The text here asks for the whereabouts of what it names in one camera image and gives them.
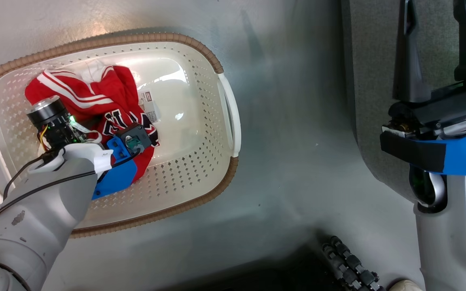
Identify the blue-covered left gripper body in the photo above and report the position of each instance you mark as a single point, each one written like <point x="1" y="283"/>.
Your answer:
<point x="117" y="178"/>

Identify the blue-covered right gripper body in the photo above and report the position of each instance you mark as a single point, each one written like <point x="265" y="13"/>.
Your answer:
<point x="459" y="137"/>

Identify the red white jersey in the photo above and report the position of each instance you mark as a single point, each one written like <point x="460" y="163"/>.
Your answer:
<point x="111" y="93"/>

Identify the dark robot base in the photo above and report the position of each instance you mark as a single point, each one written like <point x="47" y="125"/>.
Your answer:
<point x="265" y="275"/>

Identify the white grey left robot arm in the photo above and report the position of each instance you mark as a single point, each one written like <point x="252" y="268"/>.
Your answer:
<point x="30" y="226"/>

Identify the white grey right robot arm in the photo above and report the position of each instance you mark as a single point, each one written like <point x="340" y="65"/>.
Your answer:
<point x="459" y="242"/>

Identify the grey fabric sofa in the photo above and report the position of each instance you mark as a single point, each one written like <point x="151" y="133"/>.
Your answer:
<point x="370" y="81"/>

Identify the white printed label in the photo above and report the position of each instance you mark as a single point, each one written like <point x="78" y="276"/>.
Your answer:
<point x="150" y="106"/>

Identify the cream perforated laundry basket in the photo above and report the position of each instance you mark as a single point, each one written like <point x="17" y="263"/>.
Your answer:
<point x="192" y="121"/>

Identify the black roller base wheel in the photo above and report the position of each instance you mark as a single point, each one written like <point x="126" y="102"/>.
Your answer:
<point x="350" y="262"/>

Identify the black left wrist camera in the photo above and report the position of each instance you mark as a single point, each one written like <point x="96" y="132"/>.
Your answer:
<point x="53" y="121"/>

